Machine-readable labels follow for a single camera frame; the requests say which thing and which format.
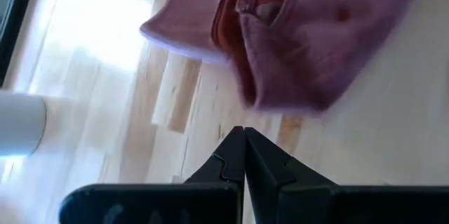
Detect white cylinder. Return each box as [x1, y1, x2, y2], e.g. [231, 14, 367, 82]
[0, 89, 48, 157]

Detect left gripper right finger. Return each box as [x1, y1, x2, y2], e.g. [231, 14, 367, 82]
[244, 127, 449, 224]

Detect pink cap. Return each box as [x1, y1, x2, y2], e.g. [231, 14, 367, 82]
[139, 0, 431, 114]

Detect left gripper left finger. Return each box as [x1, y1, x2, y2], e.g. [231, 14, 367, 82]
[58, 126, 246, 224]

